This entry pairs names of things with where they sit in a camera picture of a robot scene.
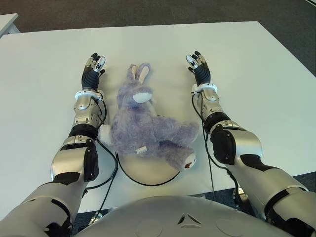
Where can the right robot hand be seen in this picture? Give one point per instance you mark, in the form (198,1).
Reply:
(201,71)

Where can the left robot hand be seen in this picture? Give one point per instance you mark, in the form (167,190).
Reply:
(91,76)

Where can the purple plush bunny doll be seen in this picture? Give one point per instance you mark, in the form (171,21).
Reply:
(148,123)

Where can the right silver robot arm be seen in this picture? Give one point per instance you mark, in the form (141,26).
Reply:
(247,153)

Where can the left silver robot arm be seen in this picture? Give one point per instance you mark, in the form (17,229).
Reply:
(79,128)

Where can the white plate black rim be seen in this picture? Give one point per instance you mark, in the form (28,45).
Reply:
(150,172)

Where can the grey side table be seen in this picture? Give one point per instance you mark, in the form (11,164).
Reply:
(7,23)

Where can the silver robot torso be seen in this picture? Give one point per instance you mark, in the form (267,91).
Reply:
(185,217)

